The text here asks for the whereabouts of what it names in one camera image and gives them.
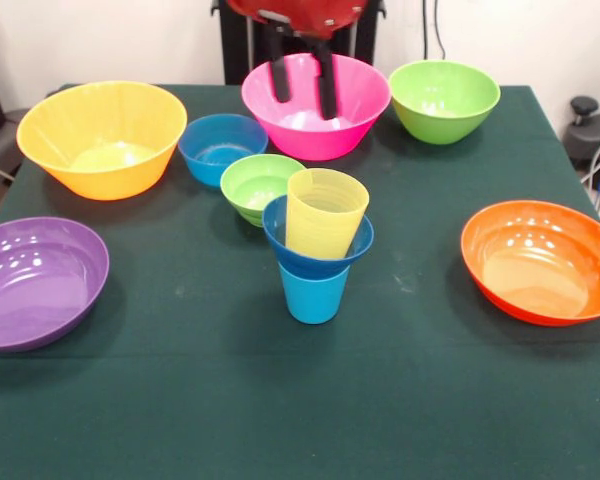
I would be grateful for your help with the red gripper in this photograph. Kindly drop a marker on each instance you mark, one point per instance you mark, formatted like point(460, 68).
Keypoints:
point(310, 15)

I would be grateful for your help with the small green plastic bowl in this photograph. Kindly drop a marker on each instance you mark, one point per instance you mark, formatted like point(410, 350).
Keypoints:
point(250, 185)

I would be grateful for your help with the large green plastic bowl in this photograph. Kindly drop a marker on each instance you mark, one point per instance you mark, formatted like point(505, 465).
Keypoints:
point(442, 95)

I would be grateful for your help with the translucent yellow plastic cup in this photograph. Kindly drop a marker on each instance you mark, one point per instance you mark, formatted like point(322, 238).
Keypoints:
point(320, 225)

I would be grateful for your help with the small dark blue bowl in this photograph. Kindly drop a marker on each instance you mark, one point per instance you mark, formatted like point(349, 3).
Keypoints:
point(315, 265)

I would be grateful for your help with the light blue plastic cup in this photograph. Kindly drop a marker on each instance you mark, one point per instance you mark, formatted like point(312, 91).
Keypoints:
point(312, 300)

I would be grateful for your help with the large pink plastic bowl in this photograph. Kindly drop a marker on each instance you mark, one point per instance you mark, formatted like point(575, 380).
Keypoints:
point(360, 95)

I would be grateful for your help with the translucent light blue bowl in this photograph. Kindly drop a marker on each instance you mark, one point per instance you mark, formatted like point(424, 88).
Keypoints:
point(215, 145)

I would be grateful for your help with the large yellow plastic bowl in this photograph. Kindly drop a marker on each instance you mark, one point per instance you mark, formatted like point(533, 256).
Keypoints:
point(100, 115)

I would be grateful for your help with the black knob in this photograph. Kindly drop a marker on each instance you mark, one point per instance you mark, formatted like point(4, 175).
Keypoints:
point(584, 106)

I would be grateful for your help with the black round base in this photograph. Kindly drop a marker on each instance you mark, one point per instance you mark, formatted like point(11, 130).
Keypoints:
point(597, 135)

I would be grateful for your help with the shallow orange plastic bowl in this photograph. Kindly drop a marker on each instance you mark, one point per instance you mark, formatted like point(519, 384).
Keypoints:
point(540, 265)

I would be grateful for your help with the dark green tablecloth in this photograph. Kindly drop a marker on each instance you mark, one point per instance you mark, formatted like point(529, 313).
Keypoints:
point(300, 400)

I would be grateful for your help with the shallow purple plastic bowl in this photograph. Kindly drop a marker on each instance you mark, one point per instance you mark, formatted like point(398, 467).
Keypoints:
point(35, 285)

